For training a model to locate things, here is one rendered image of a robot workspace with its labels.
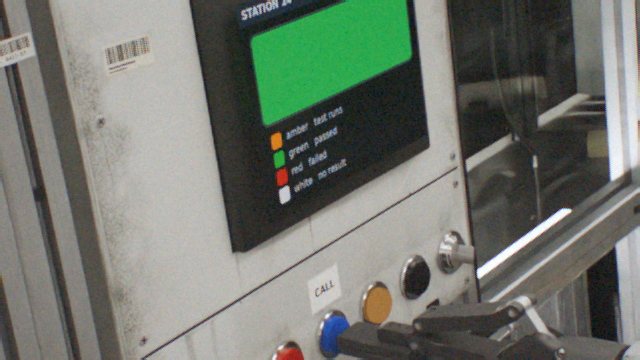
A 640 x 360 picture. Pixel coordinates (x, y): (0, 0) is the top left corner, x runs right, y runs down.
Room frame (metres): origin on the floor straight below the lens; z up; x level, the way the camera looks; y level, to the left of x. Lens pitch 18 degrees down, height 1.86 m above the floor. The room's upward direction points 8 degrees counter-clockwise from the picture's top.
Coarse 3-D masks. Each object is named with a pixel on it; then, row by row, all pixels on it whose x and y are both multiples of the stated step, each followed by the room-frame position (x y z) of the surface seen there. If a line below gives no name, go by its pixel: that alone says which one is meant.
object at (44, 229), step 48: (0, 0) 0.77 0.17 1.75; (0, 96) 0.75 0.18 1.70; (0, 144) 0.74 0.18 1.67; (48, 144) 0.77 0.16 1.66; (48, 192) 0.76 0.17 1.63; (48, 240) 0.77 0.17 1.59; (48, 288) 0.75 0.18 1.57; (576, 288) 1.60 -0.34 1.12; (48, 336) 0.75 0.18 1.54; (96, 336) 0.77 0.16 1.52; (576, 336) 1.59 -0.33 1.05
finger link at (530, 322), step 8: (520, 296) 0.82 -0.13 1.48; (528, 304) 0.81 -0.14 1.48; (528, 312) 0.81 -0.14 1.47; (520, 320) 0.81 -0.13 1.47; (528, 320) 0.81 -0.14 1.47; (536, 320) 0.81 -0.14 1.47; (512, 328) 0.81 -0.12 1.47; (520, 328) 0.81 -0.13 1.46; (528, 328) 0.81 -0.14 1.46; (536, 328) 0.81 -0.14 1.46; (544, 328) 0.81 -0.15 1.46; (552, 336) 0.80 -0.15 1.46
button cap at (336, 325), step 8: (336, 320) 0.93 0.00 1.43; (344, 320) 0.93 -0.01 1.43; (328, 328) 0.92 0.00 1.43; (336, 328) 0.93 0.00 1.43; (344, 328) 0.93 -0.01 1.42; (328, 336) 0.92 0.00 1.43; (336, 336) 0.93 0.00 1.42; (328, 344) 0.92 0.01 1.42; (336, 344) 0.92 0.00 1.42; (336, 352) 0.92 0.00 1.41
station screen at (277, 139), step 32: (256, 0) 0.88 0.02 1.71; (288, 0) 0.91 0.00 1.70; (320, 0) 0.93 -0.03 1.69; (352, 0) 0.96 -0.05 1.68; (256, 32) 0.88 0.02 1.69; (416, 64) 1.02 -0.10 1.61; (256, 96) 0.87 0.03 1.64; (352, 96) 0.95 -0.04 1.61; (384, 96) 0.98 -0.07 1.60; (416, 96) 1.02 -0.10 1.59; (256, 128) 0.87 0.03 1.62; (288, 128) 0.89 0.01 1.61; (320, 128) 0.92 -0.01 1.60; (352, 128) 0.95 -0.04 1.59; (384, 128) 0.98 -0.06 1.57; (416, 128) 1.01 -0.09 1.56; (288, 160) 0.89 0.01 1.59; (320, 160) 0.91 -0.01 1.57; (352, 160) 0.94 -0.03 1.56; (288, 192) 0.88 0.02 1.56; (320, 192) 0.91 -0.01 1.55
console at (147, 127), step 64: (64, 0) 0.78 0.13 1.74; (128, 0) 0.82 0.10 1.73; (192, 0) 0.86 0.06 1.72; (64, 64) 0.79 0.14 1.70; (128, 64) 0.81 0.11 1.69; (192, 64) 0.86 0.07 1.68; (448, 64) 1.10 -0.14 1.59; (64, 128) 0.81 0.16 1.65; (128, 128) 0.81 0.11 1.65; (192, 128) 0.85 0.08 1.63; (448, 128) 1.09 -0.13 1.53; (128, 192) 0.80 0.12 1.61; (192, 192) 0.84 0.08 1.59; (256, 192) 0.87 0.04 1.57; (384, 192) 1.01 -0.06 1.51; (448, 192) 1.08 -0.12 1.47; (128, 256) 0.79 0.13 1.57; (192, 256) 0.83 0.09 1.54; (256, 256) 0.88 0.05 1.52; (320, 256) 0.94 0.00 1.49; (384, 256) 1.00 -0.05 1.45; (448, 256) 1.06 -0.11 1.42; (128, 320) 0.78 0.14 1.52; (192, 320) 0.83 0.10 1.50; (256, 320) 0.87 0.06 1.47; (320, 320) 0.93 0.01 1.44; (384, 320) 0.98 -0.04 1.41
